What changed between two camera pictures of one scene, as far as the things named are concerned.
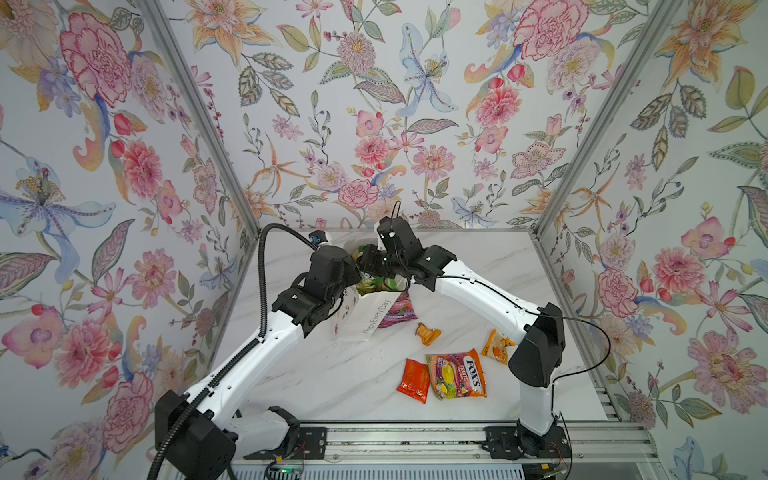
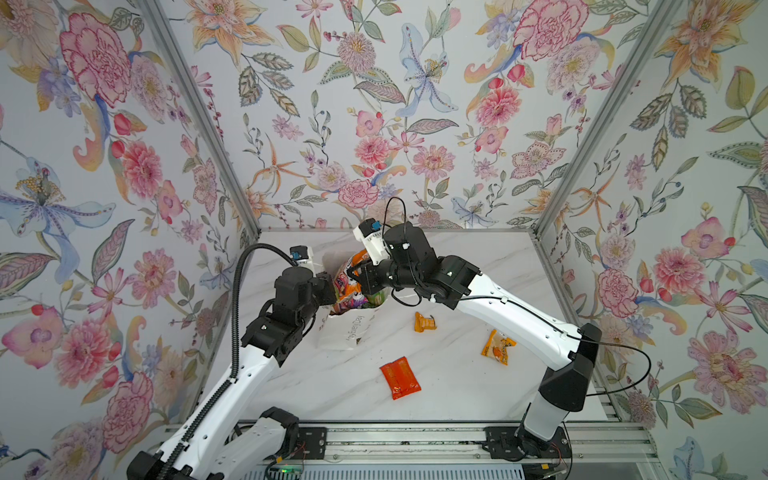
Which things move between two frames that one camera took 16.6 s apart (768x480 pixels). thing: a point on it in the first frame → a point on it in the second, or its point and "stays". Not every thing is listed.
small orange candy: x=427 y=335 → x=421 y=323
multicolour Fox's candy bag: x=457 y=375 → x=348 y=292
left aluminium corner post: x=165 y=30 stays
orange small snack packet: x=496 y=347 stays
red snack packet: x=415 y=380 → x=400 y=378
